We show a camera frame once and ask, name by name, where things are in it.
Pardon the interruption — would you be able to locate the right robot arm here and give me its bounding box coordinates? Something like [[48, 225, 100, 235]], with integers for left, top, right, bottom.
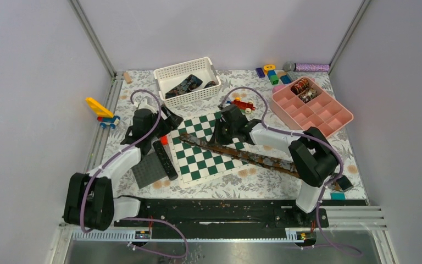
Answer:
[[211, 104, 343, 227]]

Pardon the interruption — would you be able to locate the small red block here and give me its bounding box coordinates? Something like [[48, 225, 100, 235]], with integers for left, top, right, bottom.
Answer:
[[160, 136, 169, 146]]

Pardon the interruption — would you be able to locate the red toy car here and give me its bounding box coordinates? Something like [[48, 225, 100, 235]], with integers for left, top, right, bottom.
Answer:
[[228, 97, 256, 114]]

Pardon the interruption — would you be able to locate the teal block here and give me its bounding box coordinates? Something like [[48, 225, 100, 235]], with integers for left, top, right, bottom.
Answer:
[[330, 192, 346, 201]]

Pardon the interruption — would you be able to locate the brown rolled tie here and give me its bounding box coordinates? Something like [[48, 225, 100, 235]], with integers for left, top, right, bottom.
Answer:
[[298, 88, 319, 103]]

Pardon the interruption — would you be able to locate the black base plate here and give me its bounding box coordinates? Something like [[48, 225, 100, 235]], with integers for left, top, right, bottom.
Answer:
[[109, 198, 368, 240]]

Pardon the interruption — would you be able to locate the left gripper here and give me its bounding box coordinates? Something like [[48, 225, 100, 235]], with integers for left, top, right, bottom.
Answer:
[[147, 105, 182, 140]]

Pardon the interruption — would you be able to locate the purple block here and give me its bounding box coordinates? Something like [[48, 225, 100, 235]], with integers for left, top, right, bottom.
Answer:
[[255, 68, 265, 78]]

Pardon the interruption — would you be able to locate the yellow ring block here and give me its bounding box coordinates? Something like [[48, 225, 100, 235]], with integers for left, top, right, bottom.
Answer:
[[263, 64, 276, 72]]

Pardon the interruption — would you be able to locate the yellow blue toy crane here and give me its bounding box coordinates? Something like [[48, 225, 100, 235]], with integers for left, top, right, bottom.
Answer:
[[85, 97, 120, 129]]

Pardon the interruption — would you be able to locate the green white chessboard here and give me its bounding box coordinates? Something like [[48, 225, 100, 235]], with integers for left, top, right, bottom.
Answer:
[[168, 112, 250, 188]]

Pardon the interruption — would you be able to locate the pink compartment tray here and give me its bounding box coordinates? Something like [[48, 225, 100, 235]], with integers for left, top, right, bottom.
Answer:
[[270, 76, 354, 138]]

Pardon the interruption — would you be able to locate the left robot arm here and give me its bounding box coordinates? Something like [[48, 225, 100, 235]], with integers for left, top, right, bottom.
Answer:
[[63, 100, 184, 232]]

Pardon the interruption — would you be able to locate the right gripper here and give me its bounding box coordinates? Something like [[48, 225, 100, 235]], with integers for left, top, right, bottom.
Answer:
[[209, 118, 237, 146]]

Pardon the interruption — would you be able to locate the pink cylinder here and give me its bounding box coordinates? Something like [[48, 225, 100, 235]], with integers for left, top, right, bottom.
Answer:
[[272, 84, 286, 93]]

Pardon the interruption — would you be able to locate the dark blue patterned tie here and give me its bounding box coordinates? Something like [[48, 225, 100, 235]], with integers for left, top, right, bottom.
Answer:
[[165, 74, 203, 99]]

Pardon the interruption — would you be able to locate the purple glitter microphone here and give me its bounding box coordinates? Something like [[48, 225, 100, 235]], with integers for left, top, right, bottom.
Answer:
[[282, 62, 330, 72]]

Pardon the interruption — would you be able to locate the white plastic basket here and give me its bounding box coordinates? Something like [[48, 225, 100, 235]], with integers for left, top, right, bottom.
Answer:
[[153, 57, 221, 107]]

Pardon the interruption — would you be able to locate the red rolled tie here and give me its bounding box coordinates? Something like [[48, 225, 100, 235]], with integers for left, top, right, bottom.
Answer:
[[291, 78, 310, 95]]

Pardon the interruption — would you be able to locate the black microphone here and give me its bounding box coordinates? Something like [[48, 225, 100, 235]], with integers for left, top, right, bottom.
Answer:
[[152, 141, 178, 181]]

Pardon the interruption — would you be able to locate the blue block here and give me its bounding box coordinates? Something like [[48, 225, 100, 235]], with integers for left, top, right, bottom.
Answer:
[[280, 75, 292, 84]]

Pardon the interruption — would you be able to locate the brown floral tie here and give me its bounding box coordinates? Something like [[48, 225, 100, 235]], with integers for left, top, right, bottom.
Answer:
[[179, 133, 341, 187]]

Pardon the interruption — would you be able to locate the wooden block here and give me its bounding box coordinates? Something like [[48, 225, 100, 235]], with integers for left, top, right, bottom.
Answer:
[[123, 72, 132, 84]]

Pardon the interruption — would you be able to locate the green block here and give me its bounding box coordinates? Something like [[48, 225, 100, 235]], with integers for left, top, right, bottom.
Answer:
[[269, 75, 279, 85]]

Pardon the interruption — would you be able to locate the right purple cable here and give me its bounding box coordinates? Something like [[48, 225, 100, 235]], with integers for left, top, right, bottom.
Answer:
[[219, 86, 364, 258]]

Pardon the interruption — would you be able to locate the floral table mat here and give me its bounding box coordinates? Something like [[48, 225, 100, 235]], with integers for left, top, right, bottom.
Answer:
[[96, 70, 367, 200]]

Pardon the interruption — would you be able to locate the grey lego baseplate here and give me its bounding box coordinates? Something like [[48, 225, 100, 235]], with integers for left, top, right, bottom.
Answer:
[[131, 152, 166, 189]]

